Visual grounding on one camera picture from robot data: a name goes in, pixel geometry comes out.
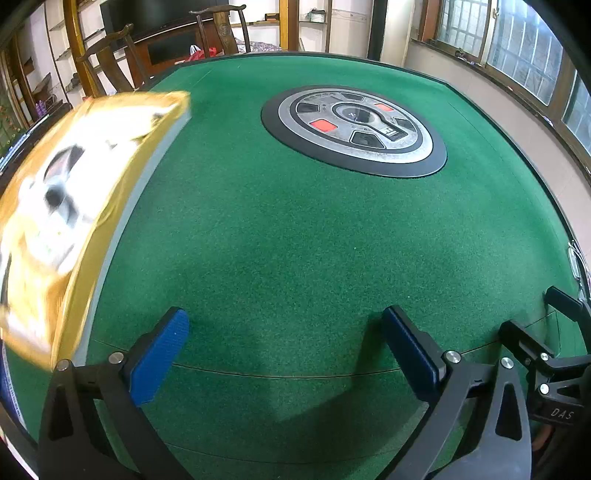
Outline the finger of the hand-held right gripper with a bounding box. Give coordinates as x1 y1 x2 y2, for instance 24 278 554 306
544 286 591 324
500 320 557 376

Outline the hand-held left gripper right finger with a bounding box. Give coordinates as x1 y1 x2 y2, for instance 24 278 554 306
381 305 534 480

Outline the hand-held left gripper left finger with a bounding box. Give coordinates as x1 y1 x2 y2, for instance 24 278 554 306
38 307 195 480

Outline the round table control panel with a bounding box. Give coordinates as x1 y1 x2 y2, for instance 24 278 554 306
261 84 448 177

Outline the dark side table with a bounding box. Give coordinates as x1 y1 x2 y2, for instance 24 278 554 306
0 102 70 171

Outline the dark wooden chair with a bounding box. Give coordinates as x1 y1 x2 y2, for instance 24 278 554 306
189 6 252 58
76 24 151 97

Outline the wooden television cabinet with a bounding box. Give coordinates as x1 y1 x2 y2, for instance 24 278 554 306
134 23 241 79

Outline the red plastic bag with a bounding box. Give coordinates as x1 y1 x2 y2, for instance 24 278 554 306
187 45 222 62

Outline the purple floral cloth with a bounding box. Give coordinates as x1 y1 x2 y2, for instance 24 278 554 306
238 39 282 54

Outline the black television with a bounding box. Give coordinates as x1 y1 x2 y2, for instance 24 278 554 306
99 0 218 37

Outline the metal cup holder ring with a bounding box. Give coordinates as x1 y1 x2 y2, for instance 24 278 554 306
567 240 591 283

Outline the window with metal frame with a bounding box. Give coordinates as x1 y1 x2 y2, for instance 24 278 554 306
434 0 591 153

